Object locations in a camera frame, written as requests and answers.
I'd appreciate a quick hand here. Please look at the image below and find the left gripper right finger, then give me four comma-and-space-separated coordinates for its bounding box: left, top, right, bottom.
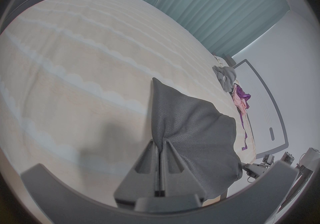
160, 139, 208, 203

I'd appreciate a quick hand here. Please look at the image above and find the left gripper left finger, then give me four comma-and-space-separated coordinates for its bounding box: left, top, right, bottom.
113, 139, 160, 205

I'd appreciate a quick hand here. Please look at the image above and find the black T-shirt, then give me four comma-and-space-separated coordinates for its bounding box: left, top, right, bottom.
151, 77, 243, 200

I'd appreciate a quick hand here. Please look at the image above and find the bed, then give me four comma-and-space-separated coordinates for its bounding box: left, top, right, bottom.
0, 0, 290, 198

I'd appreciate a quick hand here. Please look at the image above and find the pink garment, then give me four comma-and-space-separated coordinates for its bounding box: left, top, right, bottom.
232, 91, 248, 116

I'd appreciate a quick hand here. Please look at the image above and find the purple garment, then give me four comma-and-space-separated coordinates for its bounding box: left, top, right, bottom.
231, 84, 251, 151

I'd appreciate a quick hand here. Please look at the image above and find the grey garment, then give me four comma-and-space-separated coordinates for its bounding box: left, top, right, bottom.
212, 66, 238, 93

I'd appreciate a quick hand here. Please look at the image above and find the grey bedside table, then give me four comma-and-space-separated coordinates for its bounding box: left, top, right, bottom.
222, 54, 236, 67

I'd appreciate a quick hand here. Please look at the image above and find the white printed pillow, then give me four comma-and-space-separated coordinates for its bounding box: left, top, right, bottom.
212, 54, 226, 69

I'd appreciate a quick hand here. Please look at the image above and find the black chest of drawers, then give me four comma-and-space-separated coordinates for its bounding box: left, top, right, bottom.
2, 0, 62, 29

